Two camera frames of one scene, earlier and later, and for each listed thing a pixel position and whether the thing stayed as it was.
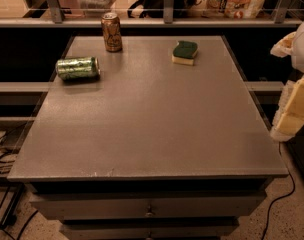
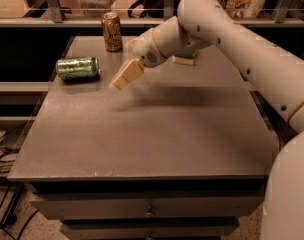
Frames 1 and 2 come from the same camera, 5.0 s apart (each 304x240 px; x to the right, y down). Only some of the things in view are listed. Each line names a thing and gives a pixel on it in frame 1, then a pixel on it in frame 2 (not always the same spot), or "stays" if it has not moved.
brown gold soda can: (111, 32) stays
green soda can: (78, 68) stays
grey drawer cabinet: (150, 149) stays
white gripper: (303, 52) to (146, 51)
